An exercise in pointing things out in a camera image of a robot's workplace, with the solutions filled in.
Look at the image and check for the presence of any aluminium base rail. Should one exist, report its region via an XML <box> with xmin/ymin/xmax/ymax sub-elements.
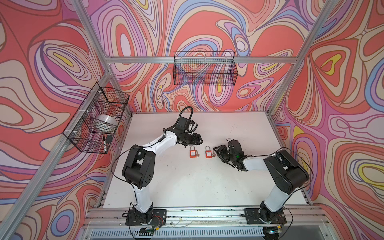
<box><xmin>78</xmin><ymin>206</ymin><xmax>337</xmax><ymax>240</ymax></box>

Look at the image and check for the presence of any black wire basket wall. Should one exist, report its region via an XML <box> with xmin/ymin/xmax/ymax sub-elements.
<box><xmin>173</xmin><ymin>50</ymin><xmax>238</xmax><ymax>86</ymax></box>
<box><xmin>63</xmin><ymin>83</ymin><xmax>130</xmax><ymax>154</ymax></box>

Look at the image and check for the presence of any black wire basket left wall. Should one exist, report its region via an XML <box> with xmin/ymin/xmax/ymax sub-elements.
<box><xmin>63</xmin><ymin>83</ymin><xmax>130</xmax><ymax>154</ymax></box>

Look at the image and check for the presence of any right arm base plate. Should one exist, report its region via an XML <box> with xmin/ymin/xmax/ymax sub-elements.
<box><xmin>240</xmin><ymin>208</ymin><xmax>287</xmax><ymax>225</ymax></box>

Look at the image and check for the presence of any black marker in basket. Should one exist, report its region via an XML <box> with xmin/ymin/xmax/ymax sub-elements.
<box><xmin>103</xmin><ymin>136</ymin><xmax>108</xmax><ymax>154</ymax></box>

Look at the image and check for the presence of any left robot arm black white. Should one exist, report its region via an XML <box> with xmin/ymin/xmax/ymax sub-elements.
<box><xmin>122</xmin><ymin>106</ymin><xmax>204</xmax><ymax>224</ymax></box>

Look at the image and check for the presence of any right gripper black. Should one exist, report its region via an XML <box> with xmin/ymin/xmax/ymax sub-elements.
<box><xmin>212</xmin><ymin>144</ymin><xmax>236</xmax><ymax>163</ymax></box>

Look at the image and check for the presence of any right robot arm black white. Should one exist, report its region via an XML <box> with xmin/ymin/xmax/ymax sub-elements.
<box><xmin>213</xmin><ymin>139</ymin><xmax>310</xmax><ymax>224</ymax></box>

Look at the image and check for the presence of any red padlock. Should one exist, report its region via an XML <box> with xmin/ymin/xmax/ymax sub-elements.
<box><xmin>205</xmin><ymin>146</ymin><xmax>216</xmax><ymax>159</ymax></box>
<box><xmin>190</xmin><ymin>146</ymin><xmax>200</xmax><ymax>158</ymax></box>

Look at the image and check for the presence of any black wire basket back wall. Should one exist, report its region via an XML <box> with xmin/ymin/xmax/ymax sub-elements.
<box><xmin>173</xmin><ymin>50</ymin><xmax>238</xmax><ymax>86</ymax></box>

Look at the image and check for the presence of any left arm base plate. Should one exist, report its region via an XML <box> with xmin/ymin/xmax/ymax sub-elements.
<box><xmin>122</xmin><ymin>209</ymin><xmax>167</xmax><ymax>227</ymax></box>

